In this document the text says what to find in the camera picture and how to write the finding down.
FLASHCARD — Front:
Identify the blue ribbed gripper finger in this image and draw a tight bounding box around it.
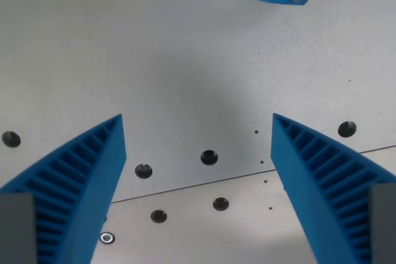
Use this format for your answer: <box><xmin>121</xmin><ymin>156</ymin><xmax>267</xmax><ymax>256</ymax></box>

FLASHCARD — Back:
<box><xmin>0</xmin><ymin>113</ymin><xmax>127</xmax><ymax>264</ymax></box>
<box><xmin>270</xmin><ymin>113</ymin><xmax>396</xmax><ymax>264</ymax></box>

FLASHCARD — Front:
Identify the silver table screw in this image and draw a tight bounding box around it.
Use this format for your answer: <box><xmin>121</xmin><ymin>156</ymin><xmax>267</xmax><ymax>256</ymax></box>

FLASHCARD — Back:
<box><xmin>99</xmin><ymin>232</ymin><xmax>116</xmax><ymax>245</ymax></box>

